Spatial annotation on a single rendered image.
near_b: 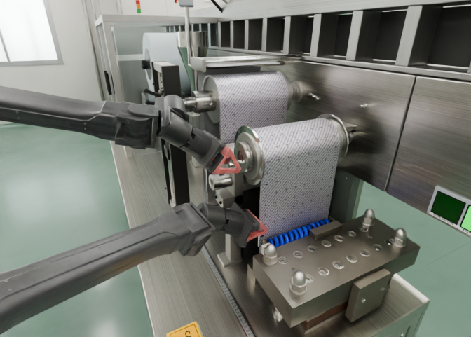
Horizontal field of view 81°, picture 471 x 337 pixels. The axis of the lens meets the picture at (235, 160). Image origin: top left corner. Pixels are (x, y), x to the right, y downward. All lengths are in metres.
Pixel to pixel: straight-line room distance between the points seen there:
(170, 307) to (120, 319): 1.20
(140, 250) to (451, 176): 0.63
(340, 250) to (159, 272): 0.50
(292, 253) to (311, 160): 0.24
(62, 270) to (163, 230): 0.16
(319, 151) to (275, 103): 0.25
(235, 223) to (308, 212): 0.24
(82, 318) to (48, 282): 1.67
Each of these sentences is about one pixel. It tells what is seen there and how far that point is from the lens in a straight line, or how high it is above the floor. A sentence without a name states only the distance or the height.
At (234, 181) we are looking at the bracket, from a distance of 0.71.
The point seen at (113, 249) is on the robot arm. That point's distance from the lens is 0.45.
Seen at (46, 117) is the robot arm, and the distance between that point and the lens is 0.60.
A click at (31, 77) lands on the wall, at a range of 6.17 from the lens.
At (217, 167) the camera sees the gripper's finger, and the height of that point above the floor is 1.26.
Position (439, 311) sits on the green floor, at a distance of 2.26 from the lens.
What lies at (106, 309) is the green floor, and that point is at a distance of 2.07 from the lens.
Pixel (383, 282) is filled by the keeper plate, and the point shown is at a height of 1.00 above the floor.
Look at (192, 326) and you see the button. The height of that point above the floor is 0.92.
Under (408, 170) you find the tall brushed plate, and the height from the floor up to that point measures 1.22.
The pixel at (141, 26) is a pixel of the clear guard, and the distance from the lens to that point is 1.54.
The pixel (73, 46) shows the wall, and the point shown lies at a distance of 6.06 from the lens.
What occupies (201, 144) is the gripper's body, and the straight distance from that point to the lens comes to 0.60.
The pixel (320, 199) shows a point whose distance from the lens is 0.81.
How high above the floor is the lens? 1.52
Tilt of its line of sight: 25 degrees down
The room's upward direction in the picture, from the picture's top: straight up
